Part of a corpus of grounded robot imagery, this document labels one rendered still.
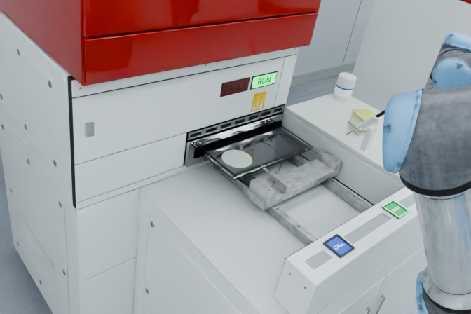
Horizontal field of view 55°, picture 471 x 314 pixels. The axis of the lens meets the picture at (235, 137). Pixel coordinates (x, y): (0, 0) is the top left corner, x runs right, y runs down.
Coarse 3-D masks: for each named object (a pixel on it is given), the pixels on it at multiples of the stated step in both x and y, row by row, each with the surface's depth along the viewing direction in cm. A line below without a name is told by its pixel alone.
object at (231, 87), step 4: (244, 80) 147; (248, 80) 148; (224, 84) 142; (228, 84) 143; (232, 84) 144; (236, 84) 146; (240, 84) 147; (244, 84) 148; (224, 88) 143; (228, 88) 144; (232, 88) 145; (236, 88) 147; (240, 88) 148; (244, 88) 149; (224, 92) 144; (228, 92) 145; (232, 92) 146; (236, 92) 147
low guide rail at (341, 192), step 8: (288, 160) 165; (296, 160) 162; (328, 184) 154; (336, 184) 152; (336, 192) 152; (344, 192) 149; (344, 200) 150; (352, 200) 148; (360, 200) 147; (360, 208) 146
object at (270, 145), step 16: (256, 128) 166; (272, 128) 168; (208, 144) 152; (224, 144) 153; (240, 144) 155; (256, 144) 157; (272, 144) 158; (288, 144) 160; (304, 144) 161; (256, 160) 148; (272, 160) 150
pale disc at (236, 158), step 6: (234, 150) 151; (222, 156) 147; (228, 156) 148; (234, 156) 148; (240, 156) 149; (246, 156) 149; (228, 162) 145; (234, 162) 145; (240, 162) 146; (246, 162) 146
